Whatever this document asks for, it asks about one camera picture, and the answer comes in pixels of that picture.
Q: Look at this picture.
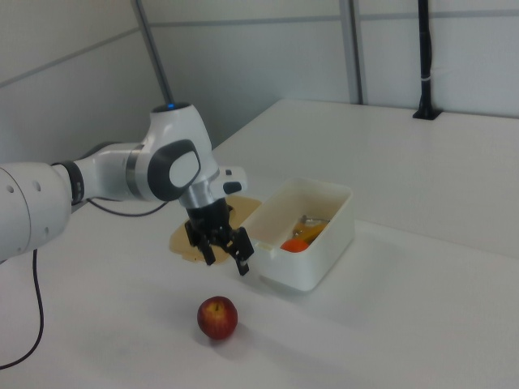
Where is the grey partition post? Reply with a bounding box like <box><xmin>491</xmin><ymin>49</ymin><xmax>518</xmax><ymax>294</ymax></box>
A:
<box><xmin>131</xmin><ymin>0</ymin><xmax>176</xmax><ymax>107</ymax></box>
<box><xmin>338</xmin><ymin>0</ymin><xmax>365</xmax><ymax>105</ymax></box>

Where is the white plastic container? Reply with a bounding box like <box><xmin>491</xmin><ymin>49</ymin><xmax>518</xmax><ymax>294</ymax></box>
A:
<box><xmin>241</xmin><ymin>177</ymin><xmax>354</xmax><ymax>293</ymax></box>

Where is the red toy apple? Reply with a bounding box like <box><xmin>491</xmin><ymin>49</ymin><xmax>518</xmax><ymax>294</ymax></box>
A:
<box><xmin>196</xmin><ymin>295</ymin><xmax>238</xmax><ymax>340</ymax></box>

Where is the beige container lid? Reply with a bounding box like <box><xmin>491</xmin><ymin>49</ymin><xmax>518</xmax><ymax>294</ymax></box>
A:
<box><xmin>168</xmin><ymin>194</ymin><xmax>263</xmax><ymax>264</ymax></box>

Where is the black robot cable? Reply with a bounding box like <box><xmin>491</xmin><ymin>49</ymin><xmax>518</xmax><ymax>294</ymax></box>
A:
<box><xmin>0</xmin><ymin>196</ymin><xmax>169</xmax><ymax>370</ymax></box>

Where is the yellow toy tool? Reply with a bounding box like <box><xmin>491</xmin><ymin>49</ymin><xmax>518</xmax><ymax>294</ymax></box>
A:
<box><xmin>291</xmin><ymin>213</ymin><xmax>332</xmax><ymax>244</ymax></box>

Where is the black stand pole with base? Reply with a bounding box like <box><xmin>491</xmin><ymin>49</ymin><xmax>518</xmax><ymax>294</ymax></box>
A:
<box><xmin>412</xmin><ymin>0</ymin><xmax>443</xmax><ymax>121</ymax></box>

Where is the orange toy fruit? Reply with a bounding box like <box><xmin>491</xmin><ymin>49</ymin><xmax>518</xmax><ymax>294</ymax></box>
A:
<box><xmin>280</xmin><ymin>238</ymin><xmax>309</xmax><ymax>253</ymax></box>

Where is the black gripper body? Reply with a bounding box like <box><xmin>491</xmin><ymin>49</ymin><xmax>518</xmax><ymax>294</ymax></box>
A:
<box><xmin>186</xmin><ymin>198</ymin><xmax>234</xmax><ymax>241</ymax></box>

